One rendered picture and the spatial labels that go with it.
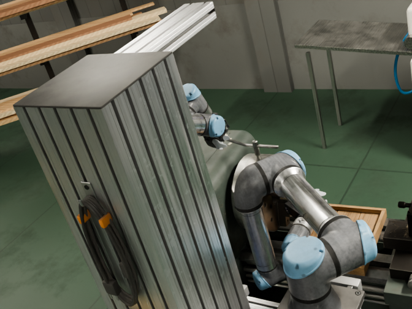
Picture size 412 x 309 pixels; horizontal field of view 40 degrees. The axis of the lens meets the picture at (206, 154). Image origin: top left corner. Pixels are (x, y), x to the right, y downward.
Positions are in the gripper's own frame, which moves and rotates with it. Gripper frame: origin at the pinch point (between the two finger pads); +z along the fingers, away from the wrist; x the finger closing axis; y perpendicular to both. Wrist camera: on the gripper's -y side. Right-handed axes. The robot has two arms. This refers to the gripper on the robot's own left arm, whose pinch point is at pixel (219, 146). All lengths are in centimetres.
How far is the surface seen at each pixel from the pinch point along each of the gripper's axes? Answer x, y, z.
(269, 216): -17.1, 18.3, 23.5
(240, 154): 4.9, 2.2, 13.1
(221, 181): -12.5, 2.4, 6.3
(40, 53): 170, -301, 108
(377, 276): -30, 61, 38
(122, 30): 212, -235, 128
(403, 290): -38, 73, 27
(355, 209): 2, 44, 47
